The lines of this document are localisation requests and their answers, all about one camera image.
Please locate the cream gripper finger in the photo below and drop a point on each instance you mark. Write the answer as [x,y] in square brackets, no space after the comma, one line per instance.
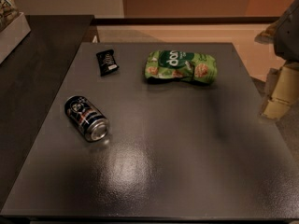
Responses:
[281,91]

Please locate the blue pepsi can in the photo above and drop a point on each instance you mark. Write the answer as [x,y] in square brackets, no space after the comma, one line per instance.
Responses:
[89,121]

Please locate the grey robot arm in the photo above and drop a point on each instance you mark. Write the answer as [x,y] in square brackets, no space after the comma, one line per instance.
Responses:
[283,34]

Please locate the green chip bag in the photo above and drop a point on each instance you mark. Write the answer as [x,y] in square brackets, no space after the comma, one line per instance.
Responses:
[181,65]

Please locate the small black snack packet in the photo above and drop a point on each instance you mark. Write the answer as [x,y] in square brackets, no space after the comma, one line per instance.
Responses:
[106,61]

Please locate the dark wooden side table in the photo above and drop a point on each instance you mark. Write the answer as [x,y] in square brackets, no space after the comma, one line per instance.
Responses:
[29,80]

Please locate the white box with snacks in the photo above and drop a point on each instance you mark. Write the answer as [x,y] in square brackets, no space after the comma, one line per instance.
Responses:
[14,27]

